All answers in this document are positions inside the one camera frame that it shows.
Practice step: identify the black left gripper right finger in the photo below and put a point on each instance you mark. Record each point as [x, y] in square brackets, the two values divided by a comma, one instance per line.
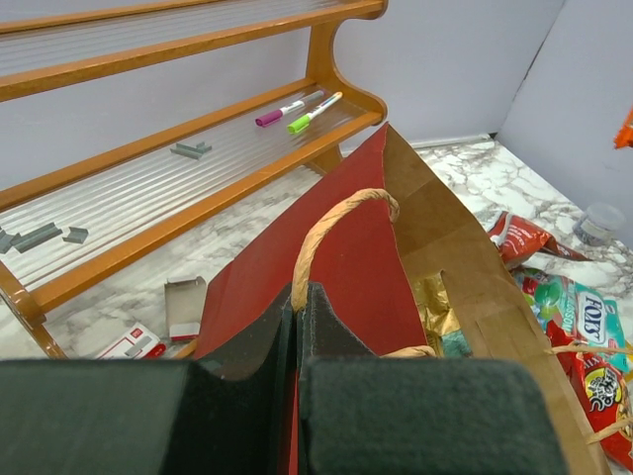
[361, 413]

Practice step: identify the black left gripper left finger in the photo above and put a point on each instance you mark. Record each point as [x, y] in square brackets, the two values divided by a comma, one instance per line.
[229, 412]

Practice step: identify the red brown paper bag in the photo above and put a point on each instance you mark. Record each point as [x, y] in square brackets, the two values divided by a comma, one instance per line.
[365, 232]

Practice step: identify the red Doritos chip bag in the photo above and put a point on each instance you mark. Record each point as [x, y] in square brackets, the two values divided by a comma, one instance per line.
[518, 239]

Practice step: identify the small red snack packet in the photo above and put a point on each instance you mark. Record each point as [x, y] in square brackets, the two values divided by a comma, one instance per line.
[602, 391]

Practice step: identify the teal snack bag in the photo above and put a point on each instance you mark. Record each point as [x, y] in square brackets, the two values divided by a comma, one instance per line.
[569, 311]

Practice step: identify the red fruit candy snack bag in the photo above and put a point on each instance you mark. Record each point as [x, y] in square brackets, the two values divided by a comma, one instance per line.
[624, 138]

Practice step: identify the gold foil snack bag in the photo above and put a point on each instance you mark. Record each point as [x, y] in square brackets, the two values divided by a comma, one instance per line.
[438, 318]

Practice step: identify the red white staple box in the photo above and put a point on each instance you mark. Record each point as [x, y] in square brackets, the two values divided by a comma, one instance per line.
[137, 342]

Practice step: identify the open staple box tray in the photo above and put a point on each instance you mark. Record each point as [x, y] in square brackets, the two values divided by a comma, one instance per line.
[184, 305]

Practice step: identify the orange wooden shelf rack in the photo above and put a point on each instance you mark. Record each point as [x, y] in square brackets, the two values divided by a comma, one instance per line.
[136, 197]

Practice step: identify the grey staple strips lower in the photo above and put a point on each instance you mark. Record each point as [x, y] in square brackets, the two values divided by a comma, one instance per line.
[32, 239]

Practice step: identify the grey staple strip upper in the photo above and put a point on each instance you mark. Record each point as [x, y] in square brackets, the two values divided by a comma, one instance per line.
[194, 152]

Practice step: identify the green cap marker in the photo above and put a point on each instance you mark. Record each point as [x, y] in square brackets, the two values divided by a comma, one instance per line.
[303, 122]

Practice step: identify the small clear plastic cup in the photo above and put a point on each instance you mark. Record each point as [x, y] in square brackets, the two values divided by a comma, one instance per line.
[598, 224]

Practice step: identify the purple cap marker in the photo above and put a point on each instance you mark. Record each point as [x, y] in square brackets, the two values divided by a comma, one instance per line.
[276, 115]

